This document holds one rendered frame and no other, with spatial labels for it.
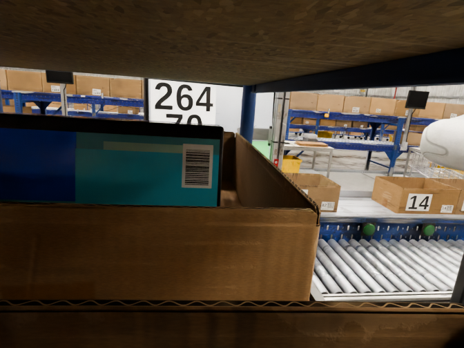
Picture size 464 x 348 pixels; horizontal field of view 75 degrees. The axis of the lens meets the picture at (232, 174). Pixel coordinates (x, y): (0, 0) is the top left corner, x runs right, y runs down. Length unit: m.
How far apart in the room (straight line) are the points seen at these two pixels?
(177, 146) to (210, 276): 0.09
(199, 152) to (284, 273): 0.10
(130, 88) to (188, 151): 6.00
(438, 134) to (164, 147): 1.03
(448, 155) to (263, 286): 1.02
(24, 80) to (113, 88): 1.54
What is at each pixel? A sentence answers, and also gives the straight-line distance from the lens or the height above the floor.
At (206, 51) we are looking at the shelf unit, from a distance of 0.19.
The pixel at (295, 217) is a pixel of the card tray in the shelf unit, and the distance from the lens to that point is 0.18.
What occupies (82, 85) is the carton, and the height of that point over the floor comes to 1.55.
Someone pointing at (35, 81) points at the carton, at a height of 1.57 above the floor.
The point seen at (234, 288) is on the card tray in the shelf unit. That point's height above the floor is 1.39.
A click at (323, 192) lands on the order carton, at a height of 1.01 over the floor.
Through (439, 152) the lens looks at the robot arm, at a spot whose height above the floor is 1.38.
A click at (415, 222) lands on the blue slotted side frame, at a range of 2.14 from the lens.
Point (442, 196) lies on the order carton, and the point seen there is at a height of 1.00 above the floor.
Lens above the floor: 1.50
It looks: 14 degrees down
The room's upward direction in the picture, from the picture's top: 4 degrees clockwise
